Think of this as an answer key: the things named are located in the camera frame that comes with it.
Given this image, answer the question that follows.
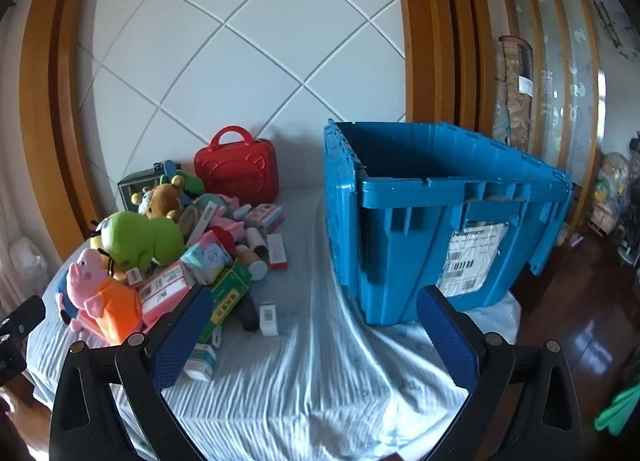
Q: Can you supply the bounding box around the black cylinder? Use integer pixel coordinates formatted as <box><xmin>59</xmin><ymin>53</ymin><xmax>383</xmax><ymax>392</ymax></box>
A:
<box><xmin>237</xmin><ymin>298</ymin><xmax>259</xmax><ymax>332</ymax></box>

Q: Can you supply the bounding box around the pile of household clutter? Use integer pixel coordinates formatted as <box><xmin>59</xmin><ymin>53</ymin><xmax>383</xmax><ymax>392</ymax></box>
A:
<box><xmin>590</xmin><ymin>131</ymin><xmax>640</xmax><ymax>267</ymax></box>

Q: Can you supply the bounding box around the grey tape roll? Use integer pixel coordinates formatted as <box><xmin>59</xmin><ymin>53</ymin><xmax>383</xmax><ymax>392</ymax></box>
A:
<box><xmin>177</xmin><ymin>203</ymin><xmax>201</xmax><ymax>237</ymax></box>

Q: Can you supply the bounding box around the brown bottle white cap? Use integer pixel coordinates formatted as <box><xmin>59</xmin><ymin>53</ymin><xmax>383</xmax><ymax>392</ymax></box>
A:
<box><xmin>235</xmin><ymin>243</ymin><xmax>269</xmax><ymax>282</ymax></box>

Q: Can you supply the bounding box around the dark framed box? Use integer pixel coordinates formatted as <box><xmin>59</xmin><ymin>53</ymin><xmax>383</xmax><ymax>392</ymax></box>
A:
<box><xmin>118</xmin><ymin>166</ymin><xmax>171</xmax><ymax>209</ymax></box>

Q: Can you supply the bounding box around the pastel sanitary pad packet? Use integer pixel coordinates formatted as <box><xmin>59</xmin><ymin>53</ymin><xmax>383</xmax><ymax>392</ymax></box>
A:
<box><xmin>180</xmin><ymin>231</ymin><xmax>234</xmax><ymax>285</ymax></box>

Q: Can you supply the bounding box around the pink white carton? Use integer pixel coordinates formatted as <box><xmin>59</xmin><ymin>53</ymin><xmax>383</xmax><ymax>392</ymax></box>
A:
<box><xmin>245</xmin><ymin>203</ymin><xmax>284</xmax><ymax>234</ymax></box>

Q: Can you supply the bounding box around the long white box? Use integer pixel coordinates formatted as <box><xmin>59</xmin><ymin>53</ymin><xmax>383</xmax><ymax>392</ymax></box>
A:
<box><xmin>189</xmin><ymin>205</ymin><xmax>223</xmax><ymax>248</ymax></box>

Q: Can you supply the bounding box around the pink pig plush orange shirt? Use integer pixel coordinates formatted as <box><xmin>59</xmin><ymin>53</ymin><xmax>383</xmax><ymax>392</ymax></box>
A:
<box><xmin>67</xmin><ymin>248</ymin><xmax>151</xmax><ymax>347</ymax></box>

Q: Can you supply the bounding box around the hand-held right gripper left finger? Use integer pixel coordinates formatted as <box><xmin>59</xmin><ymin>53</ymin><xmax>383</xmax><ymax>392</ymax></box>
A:
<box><xmin>49</xmin><ymin>285</ymin><xmax>216</xmax><ymax>461</ymax></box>

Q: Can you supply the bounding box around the green plush toy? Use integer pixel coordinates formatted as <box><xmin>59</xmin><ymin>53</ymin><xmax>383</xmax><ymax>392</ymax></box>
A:
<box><xmin>90</xmin><ymin>211</ymin><xmax>186</xmax><ymax>274</ymax></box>

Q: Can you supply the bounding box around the wooden wall trim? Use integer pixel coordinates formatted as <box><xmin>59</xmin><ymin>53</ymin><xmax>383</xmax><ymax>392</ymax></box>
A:
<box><xmin>20</xmin><ymin>0</ymin><xmax>126</xmax><ymax>262</ymax></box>
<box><xmin>390</xmin><ymin>0</ymin><xmax>496</xmax><ymax>132</ymax></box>

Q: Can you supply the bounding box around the red toy suitcase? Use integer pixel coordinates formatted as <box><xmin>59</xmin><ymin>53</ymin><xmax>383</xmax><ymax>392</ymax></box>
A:
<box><xmin>194</xmin><ymin>126</ymin><xmax>277</xmax><ymax>206</ymax></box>

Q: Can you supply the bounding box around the blue pink plush toy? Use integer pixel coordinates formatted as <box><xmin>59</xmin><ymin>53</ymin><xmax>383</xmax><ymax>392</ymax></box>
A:
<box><xmin>54</xmin><ymin>271</ymin><xmax>83</xmax><ymax>334</ymax></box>

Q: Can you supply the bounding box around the frosted glass door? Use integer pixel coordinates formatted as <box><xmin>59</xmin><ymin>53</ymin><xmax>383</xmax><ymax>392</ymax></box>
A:
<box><xmin>492</xmin><ymin>0</ymin><xmax>606</xmax><ymax>242</ymax></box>

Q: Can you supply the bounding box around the small white barcode box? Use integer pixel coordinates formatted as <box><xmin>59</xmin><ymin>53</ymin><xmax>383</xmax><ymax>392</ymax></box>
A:
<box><xmin>258</xmin><ymin>302</ymin><xmax>279</xmax><ymax>337</ymax></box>

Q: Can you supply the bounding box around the pink white medicine box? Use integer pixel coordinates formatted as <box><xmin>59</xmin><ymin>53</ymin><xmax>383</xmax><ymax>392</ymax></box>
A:
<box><xmin>137</xmin><ymin>261</ymin><xmax>196</xmax><ymax>327</ymax></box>

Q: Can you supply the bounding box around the white red box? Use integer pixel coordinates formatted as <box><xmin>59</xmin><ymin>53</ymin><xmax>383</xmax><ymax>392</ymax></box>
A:
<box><xmin>266</xmin><ymin>233</ymin><xmax>289</xmax><ymax>271</ymax></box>

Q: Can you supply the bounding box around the brown bear plush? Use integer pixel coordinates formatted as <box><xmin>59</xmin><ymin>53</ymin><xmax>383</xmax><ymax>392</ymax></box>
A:
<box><xmin>145</xmin><ymin>176</ymin><xmax>186</xmax><ymax>222</ymax></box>

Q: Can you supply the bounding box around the green cloth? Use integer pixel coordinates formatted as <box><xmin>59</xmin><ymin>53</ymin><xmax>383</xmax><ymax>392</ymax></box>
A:
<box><xmin>593</xmin><ymin>383</ymin><xmax>640</xmax><ymax>437</ymax></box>

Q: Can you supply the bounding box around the light curtain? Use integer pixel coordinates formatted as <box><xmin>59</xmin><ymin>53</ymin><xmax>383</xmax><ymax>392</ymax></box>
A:
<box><xmin>0</xmin><ymin>141</ymin><xmax>66</xmax><ymax>314</ymax></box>

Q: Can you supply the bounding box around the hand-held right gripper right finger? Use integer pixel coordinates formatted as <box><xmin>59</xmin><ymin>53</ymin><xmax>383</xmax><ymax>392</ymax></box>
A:
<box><xmin>416</xmin><ymin>285</ymin><xmax>583</xmax><ymax>461</ymax></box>

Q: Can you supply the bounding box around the green plush blue propeller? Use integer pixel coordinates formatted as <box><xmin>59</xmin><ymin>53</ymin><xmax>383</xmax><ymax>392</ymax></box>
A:
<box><xmin>160</xmin><ymin>159</ymin><xmax>206</xmax><ymax>194</ymax></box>

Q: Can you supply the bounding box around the green medicine box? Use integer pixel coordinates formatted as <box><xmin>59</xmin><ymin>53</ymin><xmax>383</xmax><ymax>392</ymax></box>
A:
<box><xmin>197</xmin><ymin>261</ymin><xmax>253</xmax><ymax>342</ymax></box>

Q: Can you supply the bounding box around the small white teal box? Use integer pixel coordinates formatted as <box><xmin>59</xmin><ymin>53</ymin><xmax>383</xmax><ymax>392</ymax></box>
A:
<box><xmin>182</xmin><ymin>343</ymin><xmax>217</xmax><ymax>382</ymax></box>

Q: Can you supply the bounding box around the blue plastic crate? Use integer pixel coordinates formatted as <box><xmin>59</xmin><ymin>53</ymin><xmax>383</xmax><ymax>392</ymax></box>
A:
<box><xmin>322</xmin><ymin>118</ymin><xmax>573</xmax><ymax>327</ymax></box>

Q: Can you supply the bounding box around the clear plastic bag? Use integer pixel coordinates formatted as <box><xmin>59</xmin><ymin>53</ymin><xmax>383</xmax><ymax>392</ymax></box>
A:
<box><xmin>9</xmin><ymin>236</ymin><xmax>48</xmax><ymax>292</ymax></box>

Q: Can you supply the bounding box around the rolled patterned carpet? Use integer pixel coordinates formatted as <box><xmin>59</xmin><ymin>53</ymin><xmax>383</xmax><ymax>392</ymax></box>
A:
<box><xmin>492</xmin><ymin>35</ymin><xmax>535</xmax><ymax>149</ymax></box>

